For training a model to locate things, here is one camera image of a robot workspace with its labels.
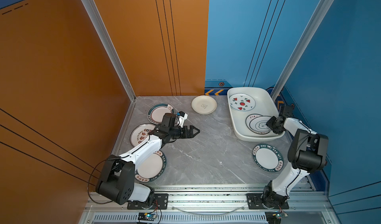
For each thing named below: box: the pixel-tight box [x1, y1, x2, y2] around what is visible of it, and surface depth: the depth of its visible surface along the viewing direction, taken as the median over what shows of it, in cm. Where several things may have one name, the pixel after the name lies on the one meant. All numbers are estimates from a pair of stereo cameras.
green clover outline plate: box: [249, 115, 272, 132], surface depth 103 cm
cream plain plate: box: [190, 95, 218, 115], surface depth 118 cm
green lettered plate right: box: [252, 143, 284, 173], surface depth 91 cm
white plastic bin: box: [227, 87, 286, 143], surface depth 111 cm
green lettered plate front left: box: [134, 150, 167, 183], surface depth 85 cm
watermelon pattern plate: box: [228, 93, 257, 112], surface depth 115 cm
